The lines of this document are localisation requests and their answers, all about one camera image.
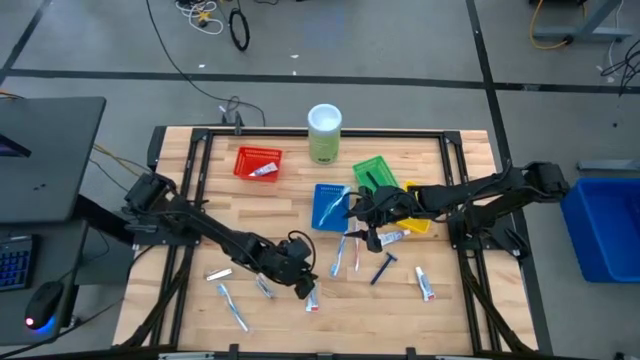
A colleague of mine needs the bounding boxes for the black aluminium table frame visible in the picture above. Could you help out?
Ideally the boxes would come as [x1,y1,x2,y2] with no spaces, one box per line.
[112,125,554,360]

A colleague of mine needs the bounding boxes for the blue toothbrush in clear wrapper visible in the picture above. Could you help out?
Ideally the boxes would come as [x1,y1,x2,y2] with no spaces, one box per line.
[329,233,348,278]
[216,282,250,333]

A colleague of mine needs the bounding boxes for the black floor cable bundle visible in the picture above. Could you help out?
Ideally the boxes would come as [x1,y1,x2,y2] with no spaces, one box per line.
[599,37,640,97]

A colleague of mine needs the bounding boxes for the blue plastic basket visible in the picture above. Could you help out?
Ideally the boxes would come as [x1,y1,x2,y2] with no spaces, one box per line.
[310,183,353,234]

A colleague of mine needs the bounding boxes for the black backlit keyboard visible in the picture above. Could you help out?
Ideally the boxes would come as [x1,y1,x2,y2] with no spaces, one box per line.
[0,233,35,293]

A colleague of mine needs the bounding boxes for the coiled black cable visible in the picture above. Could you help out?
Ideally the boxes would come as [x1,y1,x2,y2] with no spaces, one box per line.
[228,8,252,53]

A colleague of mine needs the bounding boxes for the grey metal stand base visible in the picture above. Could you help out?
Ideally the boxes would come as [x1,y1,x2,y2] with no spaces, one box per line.
[531,0,635,44]

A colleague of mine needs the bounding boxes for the long black floor cable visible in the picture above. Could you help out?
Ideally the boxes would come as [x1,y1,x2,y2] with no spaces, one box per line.
[144,0,267,127]

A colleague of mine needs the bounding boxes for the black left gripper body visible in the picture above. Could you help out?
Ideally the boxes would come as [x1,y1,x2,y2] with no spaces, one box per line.
[262,237,317,286]

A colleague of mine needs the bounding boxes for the grey metal bar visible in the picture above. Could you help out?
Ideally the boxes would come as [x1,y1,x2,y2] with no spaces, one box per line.
[576,158,640,174]

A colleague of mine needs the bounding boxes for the small white toothpaste tube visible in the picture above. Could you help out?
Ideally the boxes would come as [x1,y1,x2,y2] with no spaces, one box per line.
[304,282,321,314]
[378,228,412,248]
[248,162,280,179]
[414,265,437,303]

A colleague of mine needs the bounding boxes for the black desk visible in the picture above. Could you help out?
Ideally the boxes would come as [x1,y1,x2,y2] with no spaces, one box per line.
[0,96,108,225]

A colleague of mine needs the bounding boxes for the green plastic basket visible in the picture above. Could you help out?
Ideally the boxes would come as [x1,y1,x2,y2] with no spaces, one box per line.
[351,155,401,194]

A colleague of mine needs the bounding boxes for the red plastic basket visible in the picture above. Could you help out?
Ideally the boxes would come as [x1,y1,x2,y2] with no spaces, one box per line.
[232,145,284,184]

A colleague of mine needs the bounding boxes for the dark laptop screen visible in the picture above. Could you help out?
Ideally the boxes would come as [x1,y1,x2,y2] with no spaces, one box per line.
[0,132,32,159]

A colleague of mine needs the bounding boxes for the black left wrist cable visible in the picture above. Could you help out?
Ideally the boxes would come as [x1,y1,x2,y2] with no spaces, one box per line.
[287,229,317,274]

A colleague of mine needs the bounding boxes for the yellow floor cable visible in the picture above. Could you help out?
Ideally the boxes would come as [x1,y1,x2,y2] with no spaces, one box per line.
[528,0,571,51]

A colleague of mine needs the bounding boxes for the white floor cables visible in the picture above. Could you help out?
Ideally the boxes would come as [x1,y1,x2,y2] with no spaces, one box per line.
[174,0,225,36]

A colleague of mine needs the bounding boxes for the teal toothbrush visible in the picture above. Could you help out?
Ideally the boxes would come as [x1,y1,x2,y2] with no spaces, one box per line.
[318,185,352,229]

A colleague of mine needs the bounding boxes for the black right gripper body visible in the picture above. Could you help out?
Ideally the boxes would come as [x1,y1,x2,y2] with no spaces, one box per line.
[352,185,421,231]

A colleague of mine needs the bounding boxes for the green disinfecting wipes canister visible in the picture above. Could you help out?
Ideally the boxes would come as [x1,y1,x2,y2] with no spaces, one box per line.
[306,103,344,166]

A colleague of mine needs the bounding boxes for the black computer mouse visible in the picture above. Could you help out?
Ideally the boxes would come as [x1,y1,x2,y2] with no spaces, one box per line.
[23,280,65,331]

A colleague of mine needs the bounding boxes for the large blue storage bin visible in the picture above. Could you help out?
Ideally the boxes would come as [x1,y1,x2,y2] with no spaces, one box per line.
[559,177,640,285]

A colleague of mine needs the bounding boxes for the red toothbrush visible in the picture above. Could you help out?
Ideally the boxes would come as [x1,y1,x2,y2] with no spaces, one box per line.
[352,222,362,273]

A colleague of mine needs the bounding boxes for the yellow plastic basket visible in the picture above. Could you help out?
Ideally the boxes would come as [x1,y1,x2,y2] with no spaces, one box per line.
[397,179,432,235]

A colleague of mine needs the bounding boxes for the grey lower desk surface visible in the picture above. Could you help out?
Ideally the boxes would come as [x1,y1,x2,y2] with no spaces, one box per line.
[0,219,136,346]

